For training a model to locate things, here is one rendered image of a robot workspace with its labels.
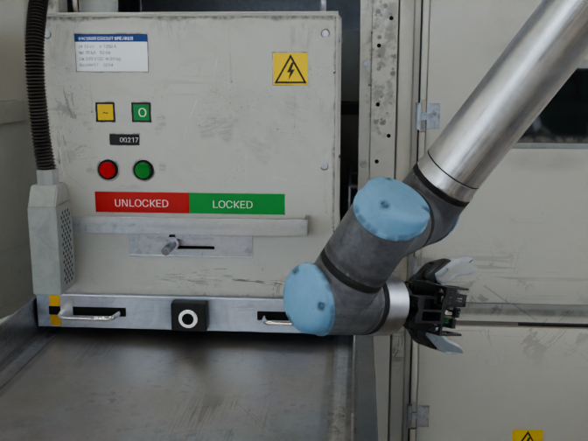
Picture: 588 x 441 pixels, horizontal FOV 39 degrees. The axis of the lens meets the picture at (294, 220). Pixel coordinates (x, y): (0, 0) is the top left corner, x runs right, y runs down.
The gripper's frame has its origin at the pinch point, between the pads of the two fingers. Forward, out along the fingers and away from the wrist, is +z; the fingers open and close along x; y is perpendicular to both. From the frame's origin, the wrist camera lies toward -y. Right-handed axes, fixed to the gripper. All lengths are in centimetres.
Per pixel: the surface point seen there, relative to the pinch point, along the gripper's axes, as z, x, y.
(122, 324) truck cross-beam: -34, -13, -44
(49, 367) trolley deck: -48, -20, -41
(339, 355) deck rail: -11.3, -11.4, -13.7
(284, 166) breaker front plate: -20.3, 17.6, -23.9
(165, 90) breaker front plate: -36, 27, -37
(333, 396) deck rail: -22.5, -14.7, -3.0
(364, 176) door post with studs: 8.7, 19.2, -33.4
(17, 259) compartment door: -39, -7, -77
